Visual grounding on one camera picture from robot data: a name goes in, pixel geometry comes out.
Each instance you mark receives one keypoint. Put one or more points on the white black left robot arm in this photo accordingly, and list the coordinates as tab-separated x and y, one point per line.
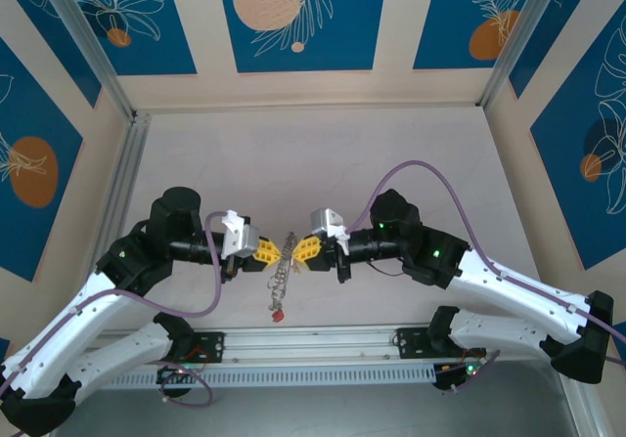
122	354

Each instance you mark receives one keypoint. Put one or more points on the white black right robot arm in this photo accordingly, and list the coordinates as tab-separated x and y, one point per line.
513	290

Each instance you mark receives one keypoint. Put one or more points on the red key tag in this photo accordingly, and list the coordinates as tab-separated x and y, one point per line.
278	315

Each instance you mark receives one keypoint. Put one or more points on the small circuit board green light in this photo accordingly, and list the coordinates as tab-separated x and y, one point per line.
173	373
469	371

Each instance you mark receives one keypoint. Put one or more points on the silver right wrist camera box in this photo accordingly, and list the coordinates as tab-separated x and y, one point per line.
323	222

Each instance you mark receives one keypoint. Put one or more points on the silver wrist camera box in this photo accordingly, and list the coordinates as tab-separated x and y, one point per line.
323	222
242	236

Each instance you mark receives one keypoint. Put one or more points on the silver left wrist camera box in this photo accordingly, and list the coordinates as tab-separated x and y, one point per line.
242	236

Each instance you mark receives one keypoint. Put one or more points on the aluminium frame side rail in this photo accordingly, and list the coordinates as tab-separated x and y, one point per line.
124	178
584	412

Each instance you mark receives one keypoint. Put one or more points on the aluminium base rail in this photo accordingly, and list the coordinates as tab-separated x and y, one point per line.
313	346

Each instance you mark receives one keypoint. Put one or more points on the aluminium frame post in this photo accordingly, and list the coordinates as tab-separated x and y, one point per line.
83	31
525	31

